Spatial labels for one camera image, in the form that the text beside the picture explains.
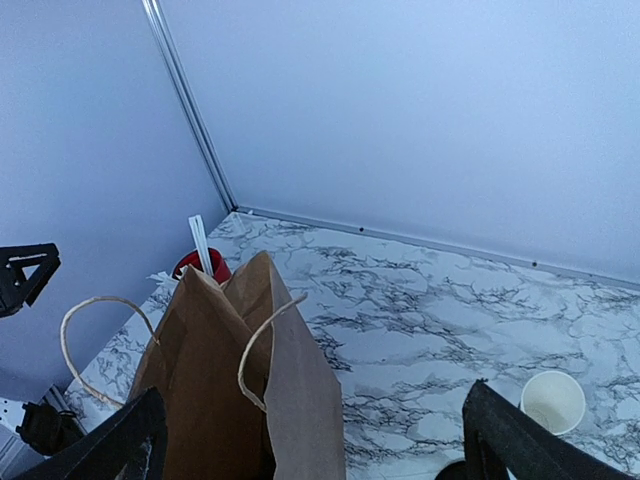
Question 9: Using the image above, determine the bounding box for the black plastic cup lid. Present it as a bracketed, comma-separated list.
[435, 460, 467, 480]

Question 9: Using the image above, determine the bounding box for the aluminium frame post left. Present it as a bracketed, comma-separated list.
[142, 0, 239, 212]

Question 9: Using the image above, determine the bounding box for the black paper coffee cup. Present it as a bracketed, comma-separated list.
[519, 371, 586, 436]

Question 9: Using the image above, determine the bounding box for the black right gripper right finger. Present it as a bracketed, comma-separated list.
[462, 380, 630, 480]

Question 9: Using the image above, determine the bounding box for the red cylindrical container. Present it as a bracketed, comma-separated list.
[171, 247, 232, 284]

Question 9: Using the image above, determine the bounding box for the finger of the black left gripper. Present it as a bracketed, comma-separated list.
[1, 243, 61, 316]

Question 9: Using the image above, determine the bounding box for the brown cardboard box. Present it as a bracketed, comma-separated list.
[129, 252, 346, 479]

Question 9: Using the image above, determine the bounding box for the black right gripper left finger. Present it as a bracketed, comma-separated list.
[18, 388, 168, 479]

